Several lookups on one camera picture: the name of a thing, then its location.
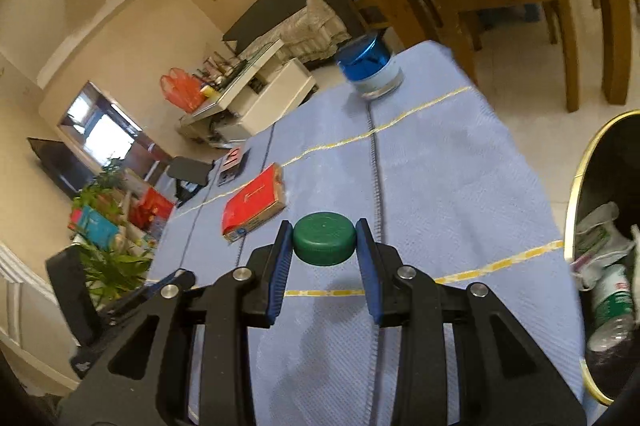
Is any green bottle cap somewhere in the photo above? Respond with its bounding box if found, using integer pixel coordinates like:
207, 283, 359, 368
292, 211, 358, 267

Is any red cardboard box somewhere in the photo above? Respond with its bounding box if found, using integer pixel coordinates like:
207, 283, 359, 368
221, 163, 287, 243

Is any blue gift box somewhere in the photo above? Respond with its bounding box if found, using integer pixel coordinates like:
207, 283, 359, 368
75, 205, 122, 248

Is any white coffee table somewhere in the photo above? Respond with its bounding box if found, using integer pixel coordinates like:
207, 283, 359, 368
179, 37, 318, 149

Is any green pothos plant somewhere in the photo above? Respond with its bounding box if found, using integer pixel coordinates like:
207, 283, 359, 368
72, 159, 132, 218

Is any clear green-label plastic bottle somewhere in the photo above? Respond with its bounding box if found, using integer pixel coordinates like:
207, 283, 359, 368
586, 263, 636, 354

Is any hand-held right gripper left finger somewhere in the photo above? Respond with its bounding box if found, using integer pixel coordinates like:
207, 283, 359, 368
60, 220, 295, 426

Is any black flat television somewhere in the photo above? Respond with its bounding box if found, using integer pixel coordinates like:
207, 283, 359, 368
27, 137, 96, 199

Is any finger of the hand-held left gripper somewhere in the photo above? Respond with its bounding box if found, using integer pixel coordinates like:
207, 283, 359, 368
102, 269, 197, 324

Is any black gold-rimmed trash bin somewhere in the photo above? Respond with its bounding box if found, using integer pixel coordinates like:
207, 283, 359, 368
562, 109, 640, 407

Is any blue striped tablecloth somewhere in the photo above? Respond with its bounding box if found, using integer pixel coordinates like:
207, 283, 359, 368
145, 40, 586, 426

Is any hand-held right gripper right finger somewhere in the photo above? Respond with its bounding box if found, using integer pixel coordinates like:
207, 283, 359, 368
354, 219, 588, 426

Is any red black small packet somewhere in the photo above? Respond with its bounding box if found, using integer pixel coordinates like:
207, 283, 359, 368
218, 147, 250, 187

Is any green lucky bamboo plant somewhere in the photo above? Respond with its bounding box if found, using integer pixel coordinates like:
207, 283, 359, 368
79, 240, 155, 308

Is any black wifi router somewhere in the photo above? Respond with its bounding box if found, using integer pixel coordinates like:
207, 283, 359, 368
216, 56, 251, 82

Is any red gift box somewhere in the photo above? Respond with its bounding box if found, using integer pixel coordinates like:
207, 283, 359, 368
131, 186, 176, 229

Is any blue-lidded jar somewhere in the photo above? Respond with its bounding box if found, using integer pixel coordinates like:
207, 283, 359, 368
335, 33, 405, 101

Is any beige lace sofa cover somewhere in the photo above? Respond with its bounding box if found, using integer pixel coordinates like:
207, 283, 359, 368
280, 0, 351, 57

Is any dark grey sofa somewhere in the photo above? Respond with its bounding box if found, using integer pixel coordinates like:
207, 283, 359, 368
222, 0, 391, 72

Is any orange plastic bag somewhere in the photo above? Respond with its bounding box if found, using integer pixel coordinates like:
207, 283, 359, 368
160, 67, 206, 113

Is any wooden balcony doorway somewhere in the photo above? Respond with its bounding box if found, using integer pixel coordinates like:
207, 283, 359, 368
56, 81, 173, 179

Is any white low cabinet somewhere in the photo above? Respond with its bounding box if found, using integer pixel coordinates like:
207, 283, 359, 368
0, 240, 81, 398

